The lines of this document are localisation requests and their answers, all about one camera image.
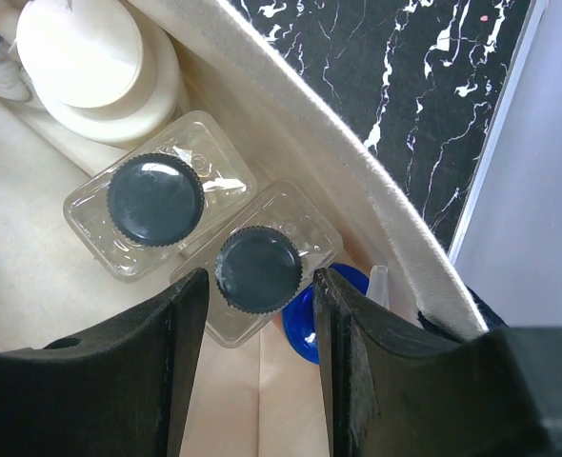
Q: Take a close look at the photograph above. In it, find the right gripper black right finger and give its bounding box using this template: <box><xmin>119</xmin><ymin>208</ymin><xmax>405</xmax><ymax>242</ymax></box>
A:
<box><xmin>313</xmin><ymin>268</ymin><xmax>562</xmax><ymax>456</ymax></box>

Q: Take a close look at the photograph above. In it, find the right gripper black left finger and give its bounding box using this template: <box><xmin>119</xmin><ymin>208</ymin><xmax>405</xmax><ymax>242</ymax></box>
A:
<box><xmin>0</xmin><ymin>268</ymin><xmax>210</xmax><ymax>456</ymax></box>

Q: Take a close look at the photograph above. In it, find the tall clear square bottle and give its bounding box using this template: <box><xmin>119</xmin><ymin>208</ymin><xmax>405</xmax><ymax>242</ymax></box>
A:
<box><xmin>63</xmin><ymin>110</ymin><xmax>257</xmax><ymax>282</ymax></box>

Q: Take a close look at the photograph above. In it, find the small clear glass bottle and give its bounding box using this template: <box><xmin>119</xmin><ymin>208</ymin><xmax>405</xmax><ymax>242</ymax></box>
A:
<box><xmin>170</xmin><ymin>181</ymin><xmax>343</xmax><ymax>348</ymax></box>

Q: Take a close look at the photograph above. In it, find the orange bottle blue cap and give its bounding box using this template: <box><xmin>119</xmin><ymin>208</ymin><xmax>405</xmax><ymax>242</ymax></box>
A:
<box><xmin>281</xmin><ymin>263</ymin><xmax>391</xmax><ymax>365</ymax></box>

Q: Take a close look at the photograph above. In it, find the cream cylindrical bottle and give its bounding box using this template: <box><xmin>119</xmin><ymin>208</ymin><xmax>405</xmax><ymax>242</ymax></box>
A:
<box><xmin>16</xmin><ymin>1</ymin><xmax>190</xmax><ymax>145</ymax></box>

